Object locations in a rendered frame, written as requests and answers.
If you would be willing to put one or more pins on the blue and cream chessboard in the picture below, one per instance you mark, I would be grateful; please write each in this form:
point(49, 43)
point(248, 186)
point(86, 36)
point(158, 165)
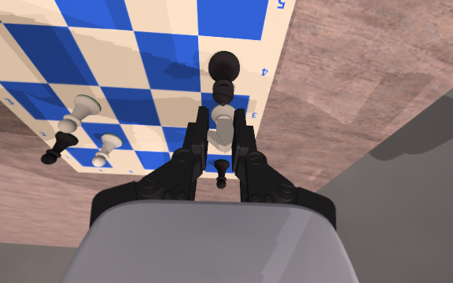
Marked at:
point(144, 61)

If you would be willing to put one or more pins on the white pawn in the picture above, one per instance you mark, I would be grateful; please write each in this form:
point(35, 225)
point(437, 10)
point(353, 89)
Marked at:
point(110, 141)
point(84, 106)

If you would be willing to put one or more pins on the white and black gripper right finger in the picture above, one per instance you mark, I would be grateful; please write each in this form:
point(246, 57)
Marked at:
point(260, 183)

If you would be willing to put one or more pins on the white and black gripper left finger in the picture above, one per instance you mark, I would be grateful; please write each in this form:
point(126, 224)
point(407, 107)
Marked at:
point(177, 178)

